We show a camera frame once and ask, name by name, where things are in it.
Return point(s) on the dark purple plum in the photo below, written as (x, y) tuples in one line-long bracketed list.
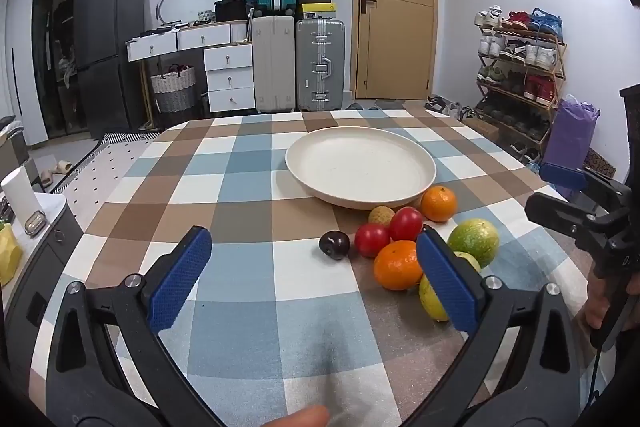
[(334, 245)]

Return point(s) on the wooden shoe rack with shoes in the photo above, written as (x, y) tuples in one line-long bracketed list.
[(537, 89)]

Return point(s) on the woven laundry basket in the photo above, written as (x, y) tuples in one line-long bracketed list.
[(172, 92)]

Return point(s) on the purple gift bag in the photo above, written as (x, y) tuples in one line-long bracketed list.
[(570, 137)]

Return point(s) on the green round citrus fruit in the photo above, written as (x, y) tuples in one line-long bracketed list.
[(473, 239)]

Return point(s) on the patterned doormat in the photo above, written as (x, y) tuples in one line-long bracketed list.
[(599, 163)]

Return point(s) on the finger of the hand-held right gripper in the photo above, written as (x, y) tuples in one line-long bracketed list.
[(555, 212), (565, 177)]

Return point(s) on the beige slipper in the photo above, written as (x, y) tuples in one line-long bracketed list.
[(46, 178), (63, 166)]

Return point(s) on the small orange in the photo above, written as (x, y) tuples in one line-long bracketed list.
[(439, 203)]

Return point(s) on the dark grey refrigerator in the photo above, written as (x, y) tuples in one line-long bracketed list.
[(107, 32)]

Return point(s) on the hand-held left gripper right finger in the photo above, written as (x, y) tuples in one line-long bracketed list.
[(445, 279)]

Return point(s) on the small white basket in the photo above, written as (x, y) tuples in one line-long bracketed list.
[(205, 15)]

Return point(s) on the cream round plate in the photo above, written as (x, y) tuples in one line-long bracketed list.
[(360, 162)]

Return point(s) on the yellow shoe box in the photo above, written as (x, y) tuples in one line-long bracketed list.
[(317, 10)]

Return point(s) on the large orange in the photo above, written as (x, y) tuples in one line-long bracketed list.
[(397, 264)]

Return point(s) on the small silver case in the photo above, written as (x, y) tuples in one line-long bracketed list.
[(35, 224)]

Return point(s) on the white drawer desk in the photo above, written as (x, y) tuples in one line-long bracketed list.
[(230, 77)]

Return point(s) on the tan longan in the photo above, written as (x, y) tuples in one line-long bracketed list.
[(380, 215)]

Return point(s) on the checkered tablecloth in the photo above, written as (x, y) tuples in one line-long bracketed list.
[(240, 187)]

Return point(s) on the beige suitcase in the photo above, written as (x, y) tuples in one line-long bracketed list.
[(272, 62)]

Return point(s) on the white cylinder appliance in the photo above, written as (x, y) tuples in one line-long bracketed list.
[(20, 192)]

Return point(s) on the yellow green round fruit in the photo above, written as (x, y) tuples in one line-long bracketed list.
[(430, 302)]

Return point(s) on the red tomato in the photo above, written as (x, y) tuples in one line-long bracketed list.
[(372, 239), (406, 223)]

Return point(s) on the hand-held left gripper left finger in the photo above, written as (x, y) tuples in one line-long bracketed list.
[(180, 277)]

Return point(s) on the dark wardrobe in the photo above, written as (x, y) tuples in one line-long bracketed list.
[(52, 32)]

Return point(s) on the person's right hand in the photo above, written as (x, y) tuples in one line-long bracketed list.
[(596, 302)]

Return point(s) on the black storage box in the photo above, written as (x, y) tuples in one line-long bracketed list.
[(231, 11)]

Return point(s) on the pile of floor shoes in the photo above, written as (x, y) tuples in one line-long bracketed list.
[(450, 108)]

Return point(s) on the grey side cabinet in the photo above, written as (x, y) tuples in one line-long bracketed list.
[(45, 267)]

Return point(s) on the yellow faceted object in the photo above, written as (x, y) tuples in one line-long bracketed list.
[(9, 254)]

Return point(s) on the silver suitcase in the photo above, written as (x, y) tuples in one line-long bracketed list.
[(307, 57)]

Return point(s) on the person's left hand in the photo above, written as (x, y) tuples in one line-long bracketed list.
[(302, 418)]

